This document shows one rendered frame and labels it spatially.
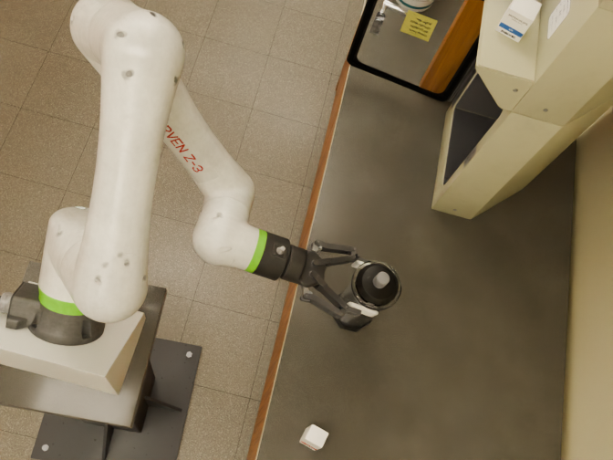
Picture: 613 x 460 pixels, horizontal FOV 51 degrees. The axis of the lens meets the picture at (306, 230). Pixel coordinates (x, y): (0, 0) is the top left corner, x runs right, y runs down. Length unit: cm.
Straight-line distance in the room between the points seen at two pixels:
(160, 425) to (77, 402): 93
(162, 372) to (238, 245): 124
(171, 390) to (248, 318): 39
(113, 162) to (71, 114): 187
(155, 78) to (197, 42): 211
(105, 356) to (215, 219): 34
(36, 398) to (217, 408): 103
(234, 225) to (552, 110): 66
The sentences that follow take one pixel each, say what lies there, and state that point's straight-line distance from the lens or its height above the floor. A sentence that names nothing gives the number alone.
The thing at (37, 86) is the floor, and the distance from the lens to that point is 300.
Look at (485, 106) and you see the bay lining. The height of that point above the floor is 106.
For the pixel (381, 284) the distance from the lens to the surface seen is 132.
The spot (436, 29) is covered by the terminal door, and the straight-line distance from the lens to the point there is 167.
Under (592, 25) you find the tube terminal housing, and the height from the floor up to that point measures 167.
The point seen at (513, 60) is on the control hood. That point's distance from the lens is 130.
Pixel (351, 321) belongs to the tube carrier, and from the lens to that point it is 150.
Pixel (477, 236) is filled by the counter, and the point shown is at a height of 94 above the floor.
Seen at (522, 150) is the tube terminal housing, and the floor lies 130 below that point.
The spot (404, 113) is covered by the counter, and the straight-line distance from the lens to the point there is 186.
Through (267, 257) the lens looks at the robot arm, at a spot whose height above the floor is 122.
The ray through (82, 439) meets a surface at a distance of 244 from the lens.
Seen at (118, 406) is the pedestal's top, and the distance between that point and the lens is 150.
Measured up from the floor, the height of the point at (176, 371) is 2.
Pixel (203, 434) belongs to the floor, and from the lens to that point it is 243.
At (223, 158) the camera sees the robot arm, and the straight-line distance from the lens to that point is 131.
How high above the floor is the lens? 242
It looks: 65 degrees down
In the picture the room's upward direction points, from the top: 23 degrees clockwise
